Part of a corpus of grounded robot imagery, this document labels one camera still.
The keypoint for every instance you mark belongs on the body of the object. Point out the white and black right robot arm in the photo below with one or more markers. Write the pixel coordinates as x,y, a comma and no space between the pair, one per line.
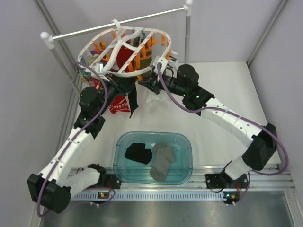
261,141

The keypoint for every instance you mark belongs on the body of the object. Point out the olive green sock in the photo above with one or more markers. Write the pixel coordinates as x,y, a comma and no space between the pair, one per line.
144,60

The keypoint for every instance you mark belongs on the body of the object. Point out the grey sock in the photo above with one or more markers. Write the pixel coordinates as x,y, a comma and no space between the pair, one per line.
163,157

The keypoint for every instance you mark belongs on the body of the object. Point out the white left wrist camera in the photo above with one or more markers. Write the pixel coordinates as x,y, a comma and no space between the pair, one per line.
98,67

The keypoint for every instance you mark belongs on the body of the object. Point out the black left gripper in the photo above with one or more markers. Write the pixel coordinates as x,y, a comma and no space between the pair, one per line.
123,84

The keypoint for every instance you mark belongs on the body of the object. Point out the aluminium mounting rail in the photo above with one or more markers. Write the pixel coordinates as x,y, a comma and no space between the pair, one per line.
201,186

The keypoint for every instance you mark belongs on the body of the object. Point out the teal transparent plastic tub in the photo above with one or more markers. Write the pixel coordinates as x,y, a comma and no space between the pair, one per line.
133,172

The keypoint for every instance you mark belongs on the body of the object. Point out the red patterned sock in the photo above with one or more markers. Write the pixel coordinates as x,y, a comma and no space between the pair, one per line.
120,104

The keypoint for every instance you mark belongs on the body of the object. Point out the white drying rack stand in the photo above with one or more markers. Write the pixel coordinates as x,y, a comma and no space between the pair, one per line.
122,34

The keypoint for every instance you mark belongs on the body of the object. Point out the white black striped sock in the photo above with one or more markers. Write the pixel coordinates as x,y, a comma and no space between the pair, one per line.
172,57

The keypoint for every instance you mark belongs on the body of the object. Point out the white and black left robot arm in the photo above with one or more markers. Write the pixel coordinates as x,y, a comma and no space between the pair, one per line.
52,188

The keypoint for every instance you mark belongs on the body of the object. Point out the white oval clip hanger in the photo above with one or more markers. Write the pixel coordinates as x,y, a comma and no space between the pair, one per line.
99,43

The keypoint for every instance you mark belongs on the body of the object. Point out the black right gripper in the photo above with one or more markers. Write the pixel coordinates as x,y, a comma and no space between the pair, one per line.
152,83

